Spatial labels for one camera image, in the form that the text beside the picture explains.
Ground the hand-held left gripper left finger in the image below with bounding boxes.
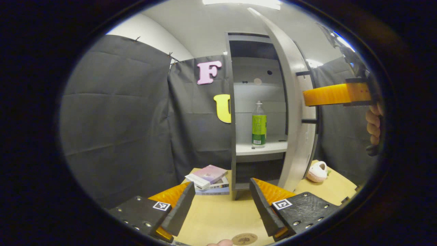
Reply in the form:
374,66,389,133
109,181,196,244

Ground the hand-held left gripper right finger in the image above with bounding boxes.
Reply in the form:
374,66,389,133
249,178,342,242

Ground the round brown coaster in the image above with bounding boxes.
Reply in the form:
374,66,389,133
231,233,258,246

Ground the black cabinet door handle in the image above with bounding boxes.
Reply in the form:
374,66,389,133
296,67,320,135

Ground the beige cabinet door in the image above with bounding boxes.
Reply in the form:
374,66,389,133
248,8,318,192

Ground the green label clear bottle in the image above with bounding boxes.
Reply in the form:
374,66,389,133
252,100,268,149

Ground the white cabinet shelf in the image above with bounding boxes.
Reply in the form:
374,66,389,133
236,140,288,156

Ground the ceiling light panel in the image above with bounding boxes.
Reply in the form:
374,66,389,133
202,0,282,10
333,31,355,52

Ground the white book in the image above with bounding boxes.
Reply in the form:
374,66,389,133
195,177,229,190

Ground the pink plush toy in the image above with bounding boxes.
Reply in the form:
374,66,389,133
306,161,331,183

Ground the black backdrop cloth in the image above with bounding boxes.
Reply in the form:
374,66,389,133
60,34,379,209

